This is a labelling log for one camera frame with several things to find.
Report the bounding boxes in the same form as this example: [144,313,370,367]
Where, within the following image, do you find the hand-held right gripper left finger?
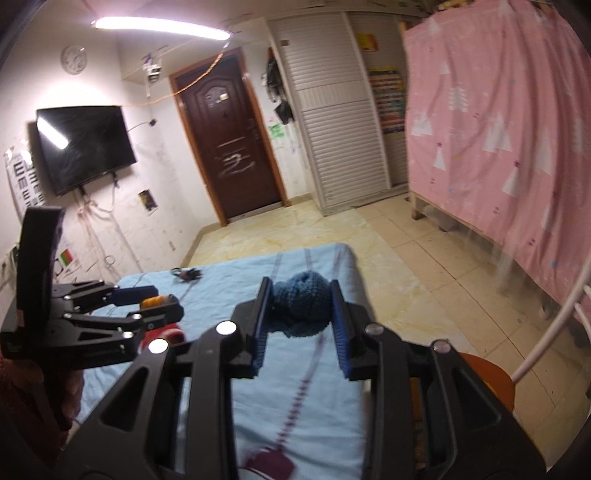
[60,277,274,480]

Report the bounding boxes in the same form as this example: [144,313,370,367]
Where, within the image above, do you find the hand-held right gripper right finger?
[329,279,546,480]

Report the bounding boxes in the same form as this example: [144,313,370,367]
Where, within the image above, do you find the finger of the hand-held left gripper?
[53,279,160,315]
[46,296,185,371]

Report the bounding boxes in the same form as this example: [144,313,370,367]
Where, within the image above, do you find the red foil cat print wrapper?
[139,323,186,352]

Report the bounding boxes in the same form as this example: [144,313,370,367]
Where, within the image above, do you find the blue knitted sock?
[268,271,334,340]

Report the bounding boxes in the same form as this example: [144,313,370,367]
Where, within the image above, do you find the person's left forearm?
[0,355,46,467]

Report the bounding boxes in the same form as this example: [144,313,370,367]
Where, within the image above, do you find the person's left hand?
[44,367,85,430]

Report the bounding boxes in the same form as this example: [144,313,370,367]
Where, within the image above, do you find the light blue bed sheet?
[76,243,370,480]

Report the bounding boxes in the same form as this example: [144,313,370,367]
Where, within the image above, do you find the eye chart poster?
[4,145,81,280]

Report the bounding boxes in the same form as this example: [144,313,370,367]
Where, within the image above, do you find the dark brown door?
[168,46,289,227]

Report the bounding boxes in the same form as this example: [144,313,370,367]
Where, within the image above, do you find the white shutter wardrobe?
[268,11,409,217]

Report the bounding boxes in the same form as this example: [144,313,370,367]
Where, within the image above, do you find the black hanging bag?
[265,55,295,124]

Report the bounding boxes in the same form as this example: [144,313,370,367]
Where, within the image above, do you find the colourful grid poster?
[368,68,407,136]

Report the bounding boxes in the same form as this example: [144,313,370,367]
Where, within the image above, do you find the pink printed curtain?
[402,0,591,319]

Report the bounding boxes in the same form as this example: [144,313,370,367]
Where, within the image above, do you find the ceiling tube light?
[90,15,232,41]

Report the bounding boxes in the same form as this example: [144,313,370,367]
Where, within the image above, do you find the white wall cables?
[78,185,145,274]

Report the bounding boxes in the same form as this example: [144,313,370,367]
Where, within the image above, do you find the black wall television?
[36,105,138,197]

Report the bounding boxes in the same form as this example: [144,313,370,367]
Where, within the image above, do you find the wooden bed frame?
[409,191,428,223]

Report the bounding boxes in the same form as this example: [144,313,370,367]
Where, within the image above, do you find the chair with white metal frame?
[459,284,591,416]

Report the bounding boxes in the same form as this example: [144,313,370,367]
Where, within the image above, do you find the round wall clock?
[61,45,88,75]

